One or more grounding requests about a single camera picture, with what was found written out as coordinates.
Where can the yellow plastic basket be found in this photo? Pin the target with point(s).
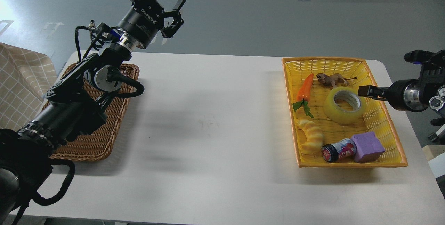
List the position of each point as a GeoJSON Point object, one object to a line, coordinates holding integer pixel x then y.
{"type": "Point", "coordinates": [375, 118]}

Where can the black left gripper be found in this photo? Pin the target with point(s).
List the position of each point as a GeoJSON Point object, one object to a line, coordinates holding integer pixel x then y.
{"type": "Point", "coordinates": [146, 17]}

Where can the red black can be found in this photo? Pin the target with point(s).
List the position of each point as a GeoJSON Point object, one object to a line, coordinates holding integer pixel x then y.
{"type": "Point", "coordinates": [344, 148]}

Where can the yellow toy croissant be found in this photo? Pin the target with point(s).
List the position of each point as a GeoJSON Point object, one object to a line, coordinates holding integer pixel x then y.
{"type": "Point", "coordinates": [313, 134]}

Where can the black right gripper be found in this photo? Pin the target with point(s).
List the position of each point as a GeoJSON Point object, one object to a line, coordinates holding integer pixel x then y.
{"type": "Point", "coordinates": [376, 93]}

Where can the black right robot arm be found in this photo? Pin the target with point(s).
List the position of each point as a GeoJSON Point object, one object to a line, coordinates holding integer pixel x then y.
{"type": "Point", "coordinates": [417, 95]}

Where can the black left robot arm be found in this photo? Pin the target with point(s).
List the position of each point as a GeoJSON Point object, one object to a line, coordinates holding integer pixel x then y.
{"type": "Point", "coordinates": [77, 105]}

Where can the purple foam block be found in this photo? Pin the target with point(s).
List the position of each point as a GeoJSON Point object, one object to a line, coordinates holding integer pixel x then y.
{"type": "Point", "coordinates": [368, 147]}

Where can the orange toy carrot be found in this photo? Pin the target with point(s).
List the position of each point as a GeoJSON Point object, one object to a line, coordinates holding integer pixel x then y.
{"type": "Point", "coordinates": [303, 96]}

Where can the beige checkered cloth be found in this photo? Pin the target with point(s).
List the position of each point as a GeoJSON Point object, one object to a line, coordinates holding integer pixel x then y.
{"type": "Point", "coordinates": [25, 76]}

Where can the yellow tape roll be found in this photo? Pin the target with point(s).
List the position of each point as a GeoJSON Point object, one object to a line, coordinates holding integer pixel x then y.
{"type": "Point", "coordinates": [343, 106]}

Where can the brown toy lion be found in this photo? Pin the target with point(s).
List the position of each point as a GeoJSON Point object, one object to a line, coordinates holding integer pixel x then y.
{"type": "Point", "coordinates": [332, 80]}

